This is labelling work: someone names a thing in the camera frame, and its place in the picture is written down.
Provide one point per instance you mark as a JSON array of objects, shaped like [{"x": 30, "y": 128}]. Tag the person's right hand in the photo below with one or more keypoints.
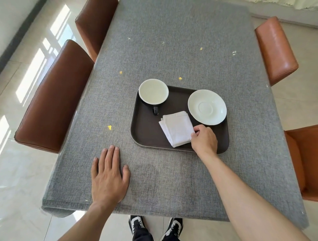
[{"x": 205, "y": 141}]

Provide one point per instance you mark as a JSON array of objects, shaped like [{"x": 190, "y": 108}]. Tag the person's left hand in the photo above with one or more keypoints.
[{"x": 108, "y": 182}]

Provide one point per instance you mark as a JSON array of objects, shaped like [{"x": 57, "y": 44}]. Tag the person's left middle finger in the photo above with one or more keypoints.
[{"x": 111, "y": 157}]

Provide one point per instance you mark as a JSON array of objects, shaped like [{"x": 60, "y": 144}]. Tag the person's left little finger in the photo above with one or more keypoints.
[{"x": 95, "y": 165}]

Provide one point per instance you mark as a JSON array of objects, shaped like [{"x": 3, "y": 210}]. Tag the person's left thumb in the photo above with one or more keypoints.
[{"x": 126, "y": 173}]

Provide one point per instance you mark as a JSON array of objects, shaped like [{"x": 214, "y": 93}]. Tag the person's right thumb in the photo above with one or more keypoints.
[{"x": 194, "y": 136}]

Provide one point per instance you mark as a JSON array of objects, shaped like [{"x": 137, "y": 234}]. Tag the white cloth napkin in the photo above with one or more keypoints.
[{"x": 177, "y": 127}]

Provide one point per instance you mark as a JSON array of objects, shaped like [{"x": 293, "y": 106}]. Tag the person's left forearm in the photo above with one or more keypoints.
[{"x": 89, "y": 223}]

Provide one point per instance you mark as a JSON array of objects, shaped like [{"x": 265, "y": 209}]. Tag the person's right forearm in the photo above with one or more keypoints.
[{"x": 243, "y": 196}]

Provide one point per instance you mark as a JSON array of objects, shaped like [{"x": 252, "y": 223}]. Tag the white saucer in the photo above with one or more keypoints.
[{"x": 207, "y": 107}]

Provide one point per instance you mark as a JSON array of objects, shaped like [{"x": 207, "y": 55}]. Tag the dark brown serving tray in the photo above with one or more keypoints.
[{"x": 149, "y": 129}]

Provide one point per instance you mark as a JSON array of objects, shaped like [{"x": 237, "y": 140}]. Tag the person's black white left shoe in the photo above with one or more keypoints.
[{"x": 136, "y": 222}]

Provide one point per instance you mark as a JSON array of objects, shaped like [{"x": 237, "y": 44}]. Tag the person's black white shoe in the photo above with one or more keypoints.
[
  {"x": 136, "y": 222},
  {"x": 175, "y": 226}
]

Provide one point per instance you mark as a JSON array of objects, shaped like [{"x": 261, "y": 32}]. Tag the black cup with white inside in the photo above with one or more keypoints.
[{"x": 153, "y": 91}]

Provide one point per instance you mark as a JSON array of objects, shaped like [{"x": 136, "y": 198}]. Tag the person's black trousers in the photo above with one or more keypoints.
[{"x": 142, "y": 235}]

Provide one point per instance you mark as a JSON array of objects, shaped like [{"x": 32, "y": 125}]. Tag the person's black white right shoe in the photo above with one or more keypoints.
[{"x": 175, "y": 226}]

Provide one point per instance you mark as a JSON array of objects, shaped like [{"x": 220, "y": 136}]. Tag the brown leather chair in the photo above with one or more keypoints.
[
  {"x": 304, "y": 159},
  {"x": 54, "y": 99},
  {"x": 275, "y": 52},
  {"x": 95, "y": 24}
]

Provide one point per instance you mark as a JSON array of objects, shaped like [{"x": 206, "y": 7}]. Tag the grey tablecloth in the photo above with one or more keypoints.
[{"x": 174, "y": 49}]

